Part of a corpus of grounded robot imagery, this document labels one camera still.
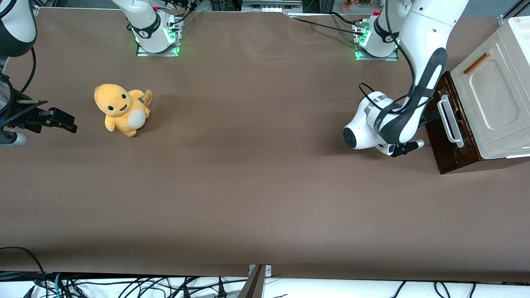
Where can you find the silver mounting bracket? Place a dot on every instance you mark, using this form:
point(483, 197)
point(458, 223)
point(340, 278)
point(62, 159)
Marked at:
point(268, 270)

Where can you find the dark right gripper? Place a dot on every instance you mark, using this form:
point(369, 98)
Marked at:
point(17, 113)

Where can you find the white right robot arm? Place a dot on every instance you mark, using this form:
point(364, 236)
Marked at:
point(145, 25)

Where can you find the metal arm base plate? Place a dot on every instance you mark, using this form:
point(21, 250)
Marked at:
point(379, 58)
point(165, 53)

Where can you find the dark wood drawer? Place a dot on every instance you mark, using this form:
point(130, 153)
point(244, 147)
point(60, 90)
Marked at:
point(451, 161)

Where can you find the grey electronics box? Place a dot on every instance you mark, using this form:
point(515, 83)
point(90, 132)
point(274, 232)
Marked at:
point(271, 5)

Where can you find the brown table cover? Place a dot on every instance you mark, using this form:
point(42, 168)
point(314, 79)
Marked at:
point(265, 174)

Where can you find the dark metal bar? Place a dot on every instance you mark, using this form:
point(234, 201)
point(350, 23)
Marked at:
point(253, 287)

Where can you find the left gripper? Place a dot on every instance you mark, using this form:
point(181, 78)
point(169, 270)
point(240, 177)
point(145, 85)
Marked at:
point(430, 117)

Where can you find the cream drawer cabinet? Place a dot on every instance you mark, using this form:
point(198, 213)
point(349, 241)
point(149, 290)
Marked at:
point(497, 95)

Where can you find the small orange objects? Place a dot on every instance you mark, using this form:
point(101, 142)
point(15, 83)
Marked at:
point(352, 5)

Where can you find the yellow plush toy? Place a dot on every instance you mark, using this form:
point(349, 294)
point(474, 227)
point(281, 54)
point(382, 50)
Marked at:
point(120, 109)

